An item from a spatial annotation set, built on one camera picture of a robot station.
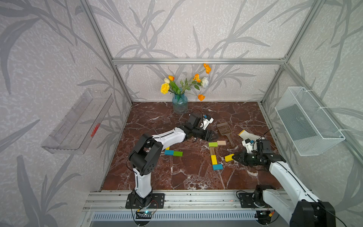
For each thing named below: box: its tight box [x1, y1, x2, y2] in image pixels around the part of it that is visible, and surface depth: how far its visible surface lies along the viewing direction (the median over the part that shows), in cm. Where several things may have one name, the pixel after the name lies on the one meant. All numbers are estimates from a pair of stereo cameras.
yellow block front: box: [210, 154, 218, 166], surface depth 90 cm
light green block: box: [208, 141, 218, 148], surface depth 97 cm
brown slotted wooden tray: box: [216, 122, 235, 147], surface depth 104 cm
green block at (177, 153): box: [172, 150, 183, 158], surface depth 93 cm
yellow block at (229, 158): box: [224, 153, 235, 162], surface depth 86 cm
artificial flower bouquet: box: [160, 63, 212, 102], surface depth 98 cm
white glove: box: [238, 129, 265, 141], surface depth 101 cm
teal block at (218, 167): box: [212, 163, 224, 171], surface depth 86 cm
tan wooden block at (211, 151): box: [209, 146, 215, 156], surface depth 93 cm
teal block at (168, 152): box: [164, 149, 174, 156], surface depth 93 cm
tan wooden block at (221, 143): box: [216, 140, 227, 146], surface depth 98 cm
